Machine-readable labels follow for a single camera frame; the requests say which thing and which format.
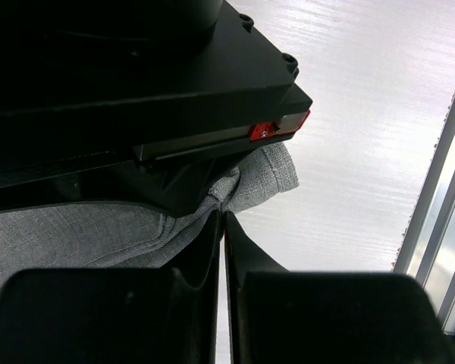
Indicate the grey cloth napkin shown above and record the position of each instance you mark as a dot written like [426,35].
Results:
[102,236]

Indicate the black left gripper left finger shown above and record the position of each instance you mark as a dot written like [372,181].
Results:
[116,315]

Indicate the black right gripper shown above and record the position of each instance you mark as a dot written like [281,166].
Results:
[145,103]

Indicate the aluminium front rail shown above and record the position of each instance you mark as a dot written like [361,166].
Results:
[428,250]

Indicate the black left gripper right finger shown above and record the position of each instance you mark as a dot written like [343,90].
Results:
[282,316]

